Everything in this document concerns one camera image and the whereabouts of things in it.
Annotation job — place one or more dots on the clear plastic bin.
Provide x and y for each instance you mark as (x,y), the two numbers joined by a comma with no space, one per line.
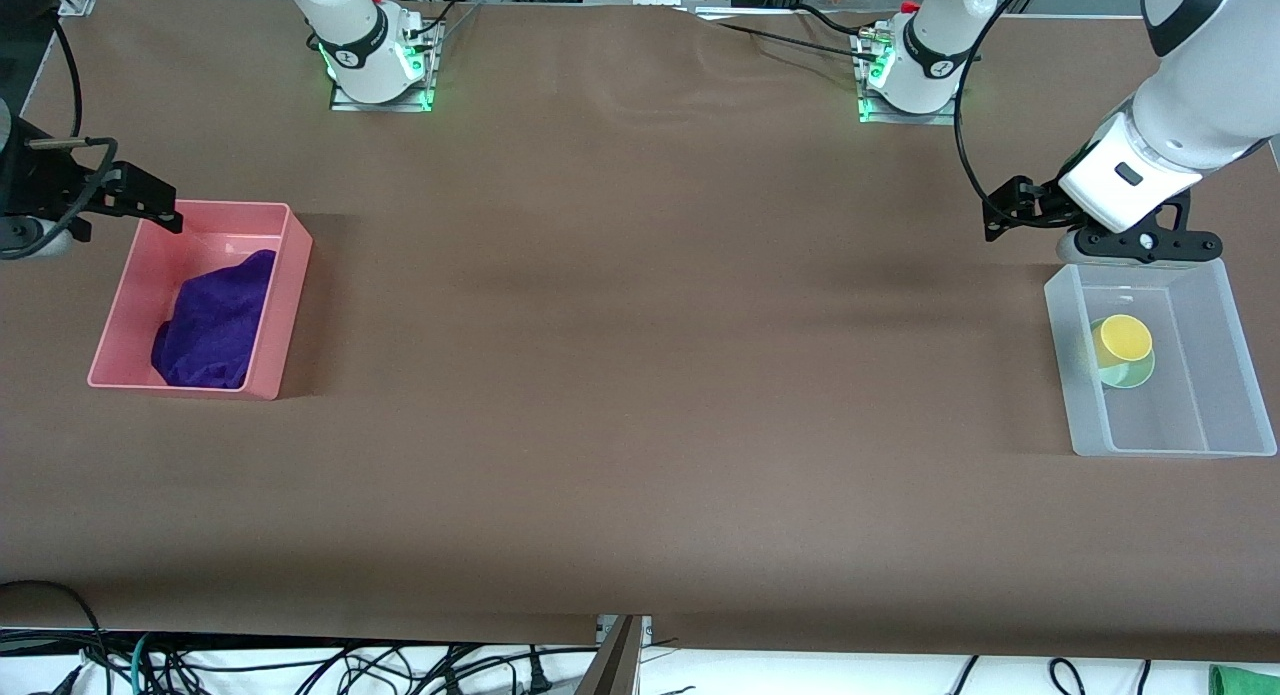
(1190,415)

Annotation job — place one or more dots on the green object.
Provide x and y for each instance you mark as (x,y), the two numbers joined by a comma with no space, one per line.
(1245,681)

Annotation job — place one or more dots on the yellow cup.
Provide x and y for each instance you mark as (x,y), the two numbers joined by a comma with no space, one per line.
(1125,337)

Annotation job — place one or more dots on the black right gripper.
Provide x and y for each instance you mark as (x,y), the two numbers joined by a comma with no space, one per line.
(35,180)

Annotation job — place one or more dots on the brown table cover sheet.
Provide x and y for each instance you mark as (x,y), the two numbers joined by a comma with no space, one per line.
(640,475)

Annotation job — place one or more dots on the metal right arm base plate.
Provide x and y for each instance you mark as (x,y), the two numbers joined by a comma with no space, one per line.
(345,104)

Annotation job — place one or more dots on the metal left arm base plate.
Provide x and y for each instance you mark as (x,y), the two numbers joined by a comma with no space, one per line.
(880,116)

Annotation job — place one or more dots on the brown table support beam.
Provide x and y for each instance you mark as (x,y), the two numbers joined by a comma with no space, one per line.
(612,665)

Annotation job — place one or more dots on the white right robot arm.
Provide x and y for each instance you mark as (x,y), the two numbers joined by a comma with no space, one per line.
(350,35)

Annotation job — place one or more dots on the pink plastic bin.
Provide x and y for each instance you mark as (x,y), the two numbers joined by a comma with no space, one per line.
(130,305)

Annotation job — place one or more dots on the pale green bowl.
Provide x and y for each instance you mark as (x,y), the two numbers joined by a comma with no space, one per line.
(1130,377)

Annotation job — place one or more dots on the aluminium table corner bracket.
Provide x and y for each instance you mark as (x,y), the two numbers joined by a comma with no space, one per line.
(78,2)

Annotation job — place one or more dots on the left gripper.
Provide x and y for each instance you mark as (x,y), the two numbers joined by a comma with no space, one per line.
(1043,201)

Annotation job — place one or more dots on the purple cloth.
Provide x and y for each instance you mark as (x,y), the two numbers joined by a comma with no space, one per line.
(215,325)

